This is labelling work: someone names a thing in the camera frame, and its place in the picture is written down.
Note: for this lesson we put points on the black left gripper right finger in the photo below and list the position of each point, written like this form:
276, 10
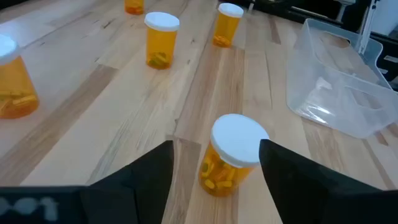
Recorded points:
304, 193

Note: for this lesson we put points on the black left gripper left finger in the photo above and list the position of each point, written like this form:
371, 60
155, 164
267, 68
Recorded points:
140, 193

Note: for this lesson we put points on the orange pill bottle white cap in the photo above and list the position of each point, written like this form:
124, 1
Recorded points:
161, 40
15, 81
236, 140
226, 26
134, 6

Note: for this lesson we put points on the cluster of white-capped bottles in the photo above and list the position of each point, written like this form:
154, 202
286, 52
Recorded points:
326, 93

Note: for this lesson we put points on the white metal pole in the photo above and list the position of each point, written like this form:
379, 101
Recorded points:
368, 25

